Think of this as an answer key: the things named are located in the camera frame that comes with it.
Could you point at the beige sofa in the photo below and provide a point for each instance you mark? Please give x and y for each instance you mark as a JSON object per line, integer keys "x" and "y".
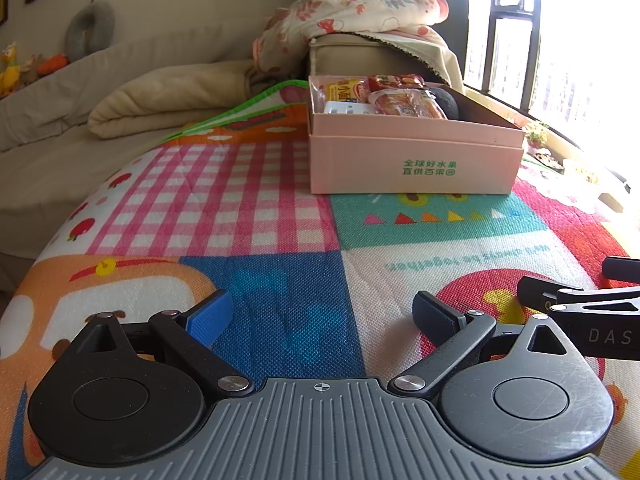
{"x": 50, "y": 160}

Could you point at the small potted plant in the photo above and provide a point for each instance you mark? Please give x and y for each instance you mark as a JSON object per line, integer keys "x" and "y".
{"x": 537, "y": 137}

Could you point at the beige folded quilt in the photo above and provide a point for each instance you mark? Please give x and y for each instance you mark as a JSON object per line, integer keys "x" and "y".
{"x": 165, "y": 100}

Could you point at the yellow snack packet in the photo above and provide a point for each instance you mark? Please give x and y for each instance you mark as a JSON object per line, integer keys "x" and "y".
{"x": 345, "y": 90}

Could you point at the yellow plush toy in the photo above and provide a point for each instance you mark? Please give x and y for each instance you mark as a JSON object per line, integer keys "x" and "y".
{"x": 9, "y": 70}

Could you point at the black window frame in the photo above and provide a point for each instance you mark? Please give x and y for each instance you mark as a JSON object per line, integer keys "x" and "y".
{"x": 532, "y": 35}

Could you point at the dark bowl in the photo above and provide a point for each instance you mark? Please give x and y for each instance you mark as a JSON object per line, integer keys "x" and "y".
{"x": 549, "y": 161}

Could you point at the beige cushion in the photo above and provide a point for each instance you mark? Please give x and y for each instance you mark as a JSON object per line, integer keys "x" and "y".
{"x": 350, "y": 57}

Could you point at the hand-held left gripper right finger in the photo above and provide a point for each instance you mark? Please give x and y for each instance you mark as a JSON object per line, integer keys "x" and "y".
{"x": 437, "y": 317}

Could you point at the dark curtain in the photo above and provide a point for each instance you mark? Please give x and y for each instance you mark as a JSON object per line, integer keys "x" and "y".
{"x": 455, "y": 15}

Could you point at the floral blanket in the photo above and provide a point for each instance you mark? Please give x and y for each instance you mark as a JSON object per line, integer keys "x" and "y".
{"x": 350, "y": 5}

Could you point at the red snack packet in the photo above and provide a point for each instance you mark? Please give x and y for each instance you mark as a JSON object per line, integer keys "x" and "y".
{"x": 395, "y": 82}

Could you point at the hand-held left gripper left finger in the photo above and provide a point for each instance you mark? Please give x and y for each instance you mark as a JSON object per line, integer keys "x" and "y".
{"x": 212, "y": 315}

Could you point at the colourful play mat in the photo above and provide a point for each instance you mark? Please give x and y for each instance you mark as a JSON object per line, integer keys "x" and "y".
{"x": 250, "y": 200}

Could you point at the grey fringed cloth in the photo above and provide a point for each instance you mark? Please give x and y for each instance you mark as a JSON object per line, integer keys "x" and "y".
{"x": 430, "y": 52}

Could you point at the clear bread packet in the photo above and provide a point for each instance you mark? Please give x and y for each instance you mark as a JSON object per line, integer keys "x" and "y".
{"x": 407, "y": 105}

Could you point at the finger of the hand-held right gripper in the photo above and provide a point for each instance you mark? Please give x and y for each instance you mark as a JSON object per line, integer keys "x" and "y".
{"x": 537, "y": 292}
{"x": 622, "y": 267}

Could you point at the pink cardboard box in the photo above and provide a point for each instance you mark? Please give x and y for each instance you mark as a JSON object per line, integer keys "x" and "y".
{"x": 400, "y": 150}

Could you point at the orange plush toy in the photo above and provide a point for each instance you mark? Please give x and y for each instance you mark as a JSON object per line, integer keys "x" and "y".
{"x": 52, "y": 64}

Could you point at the grey neck pillow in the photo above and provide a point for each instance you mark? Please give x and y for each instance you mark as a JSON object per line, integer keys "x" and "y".
{"x": 92, "y": 25}

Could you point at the black plush toy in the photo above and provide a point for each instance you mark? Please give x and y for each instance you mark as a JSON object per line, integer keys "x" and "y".
{"x": 447, "y": 102}

